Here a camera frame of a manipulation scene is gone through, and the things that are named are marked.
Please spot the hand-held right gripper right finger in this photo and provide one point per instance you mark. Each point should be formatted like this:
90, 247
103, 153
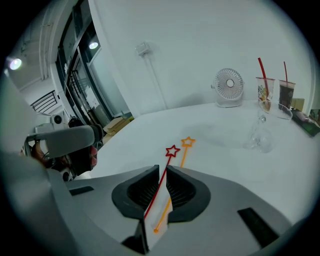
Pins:
225, 207

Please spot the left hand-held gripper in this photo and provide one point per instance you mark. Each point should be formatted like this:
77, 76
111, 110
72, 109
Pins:
80, 162

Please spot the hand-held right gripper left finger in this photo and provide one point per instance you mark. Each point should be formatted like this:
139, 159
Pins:
100, 200

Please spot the yellow star wand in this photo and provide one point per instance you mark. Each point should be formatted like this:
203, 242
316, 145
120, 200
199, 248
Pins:
188, 142

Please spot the red star wand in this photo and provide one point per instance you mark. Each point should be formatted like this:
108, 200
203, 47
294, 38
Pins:
172, 150

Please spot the clear stemmed glass cup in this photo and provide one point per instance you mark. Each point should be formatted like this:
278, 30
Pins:
275, 112

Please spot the pale drink cup red straw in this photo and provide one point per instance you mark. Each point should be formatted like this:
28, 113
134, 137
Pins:
265, 90

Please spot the dark drink cup red straw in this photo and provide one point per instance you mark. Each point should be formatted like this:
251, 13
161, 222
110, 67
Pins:
286, 93

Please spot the person's left hand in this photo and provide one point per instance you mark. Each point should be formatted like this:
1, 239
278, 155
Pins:
94, 156

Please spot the black balcony railing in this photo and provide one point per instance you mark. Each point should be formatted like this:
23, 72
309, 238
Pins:
45, 102

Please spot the brown cardboard box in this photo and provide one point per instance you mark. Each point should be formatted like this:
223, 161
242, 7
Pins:
117, 125
123, 117

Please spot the black framed glass doors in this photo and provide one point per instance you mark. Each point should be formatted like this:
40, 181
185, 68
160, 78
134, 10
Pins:
82, 75

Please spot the round ceiling light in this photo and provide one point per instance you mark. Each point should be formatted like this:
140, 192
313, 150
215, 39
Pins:
93, 45
15, 63

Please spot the black tray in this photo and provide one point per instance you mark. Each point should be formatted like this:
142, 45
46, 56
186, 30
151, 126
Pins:
306, 122

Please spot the white desk fan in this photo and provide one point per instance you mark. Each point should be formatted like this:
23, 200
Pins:
228, 85

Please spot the flat cardboard sheet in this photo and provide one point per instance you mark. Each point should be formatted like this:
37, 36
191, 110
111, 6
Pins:
298, 104

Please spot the white fisheye camera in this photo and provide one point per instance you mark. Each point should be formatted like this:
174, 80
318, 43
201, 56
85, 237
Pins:
57, 119

